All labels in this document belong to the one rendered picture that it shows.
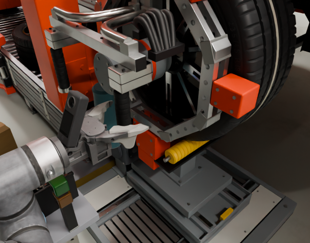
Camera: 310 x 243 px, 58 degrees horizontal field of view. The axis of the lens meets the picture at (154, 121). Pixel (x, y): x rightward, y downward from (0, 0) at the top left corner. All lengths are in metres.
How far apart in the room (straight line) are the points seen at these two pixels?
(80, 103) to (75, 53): 0.64
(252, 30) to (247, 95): 0.16
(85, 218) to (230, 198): 0.70
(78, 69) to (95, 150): 0.64
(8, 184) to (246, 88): 0.54
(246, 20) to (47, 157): 0.54
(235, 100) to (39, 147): 0.44
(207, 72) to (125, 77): 0.22
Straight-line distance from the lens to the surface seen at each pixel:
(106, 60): 0.79
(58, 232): 0.95
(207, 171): 1.39
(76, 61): 1.22
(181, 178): 1.32
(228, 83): 0.72
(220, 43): 0.71
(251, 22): 0.74
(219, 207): 1.36
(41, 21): 1.13
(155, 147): 1.04
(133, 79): 0.63
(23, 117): 2.32
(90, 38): 0.73
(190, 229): 1.28
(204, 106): 0.77
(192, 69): 0.90
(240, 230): 1.40
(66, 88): 0.96
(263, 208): 1.50
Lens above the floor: 1.22
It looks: 37 degrees down
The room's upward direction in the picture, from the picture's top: 1 degrees counter-clockwise
